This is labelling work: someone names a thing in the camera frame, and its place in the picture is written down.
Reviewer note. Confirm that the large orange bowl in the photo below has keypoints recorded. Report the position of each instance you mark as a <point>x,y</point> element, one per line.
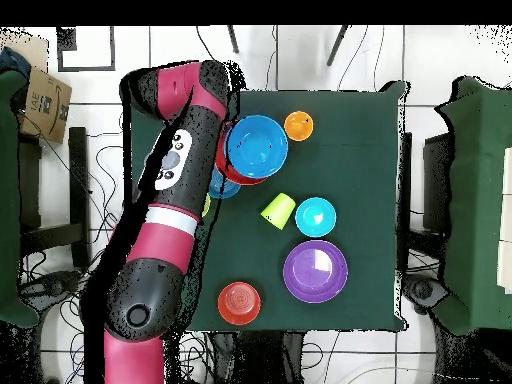
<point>222,160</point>

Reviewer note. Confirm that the large deep blue bowl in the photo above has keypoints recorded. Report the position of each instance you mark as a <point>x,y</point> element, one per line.
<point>258,146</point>

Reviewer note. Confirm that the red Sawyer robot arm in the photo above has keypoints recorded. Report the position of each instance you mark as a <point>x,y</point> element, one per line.
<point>172,232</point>

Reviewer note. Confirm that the green cup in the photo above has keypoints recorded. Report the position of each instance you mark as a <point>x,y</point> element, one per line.
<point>278,210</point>

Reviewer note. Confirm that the yellow cup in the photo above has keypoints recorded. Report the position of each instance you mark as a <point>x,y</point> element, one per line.
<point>206,206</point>

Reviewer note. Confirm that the small light blue bowl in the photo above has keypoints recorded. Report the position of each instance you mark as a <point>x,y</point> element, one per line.
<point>316,217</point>

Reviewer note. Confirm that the purple bowl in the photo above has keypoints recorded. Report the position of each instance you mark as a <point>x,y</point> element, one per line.
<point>315,272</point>

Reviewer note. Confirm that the small red-orange bowl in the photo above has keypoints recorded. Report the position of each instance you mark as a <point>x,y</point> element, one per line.
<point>239,303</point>

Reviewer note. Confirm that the orange cup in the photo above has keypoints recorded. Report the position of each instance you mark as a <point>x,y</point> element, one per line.
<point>298,126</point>

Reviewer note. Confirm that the dark green table cloth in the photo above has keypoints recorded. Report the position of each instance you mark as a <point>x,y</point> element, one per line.
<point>352,180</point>

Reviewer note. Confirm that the black tripod leg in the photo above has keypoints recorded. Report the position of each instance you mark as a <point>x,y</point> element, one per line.
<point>337,46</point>
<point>233,40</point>

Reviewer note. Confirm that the black furniture piece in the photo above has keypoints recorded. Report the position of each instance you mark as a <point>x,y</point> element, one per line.
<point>436,180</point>

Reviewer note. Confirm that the green cloth side table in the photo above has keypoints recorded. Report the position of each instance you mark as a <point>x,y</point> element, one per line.
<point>8,200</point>
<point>472,160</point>

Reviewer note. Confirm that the cardboard box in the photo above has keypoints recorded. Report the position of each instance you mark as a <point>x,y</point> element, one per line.
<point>46,108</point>

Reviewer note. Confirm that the white board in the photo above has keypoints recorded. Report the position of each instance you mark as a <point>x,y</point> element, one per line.
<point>506,240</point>

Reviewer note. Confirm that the dark blue bag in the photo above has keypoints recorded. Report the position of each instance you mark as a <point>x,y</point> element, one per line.
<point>14,62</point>

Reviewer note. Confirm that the black stool frame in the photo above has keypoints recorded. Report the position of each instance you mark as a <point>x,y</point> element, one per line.
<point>78,180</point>

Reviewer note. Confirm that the black square floor frame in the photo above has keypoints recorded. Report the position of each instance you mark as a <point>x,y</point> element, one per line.
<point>66,40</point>

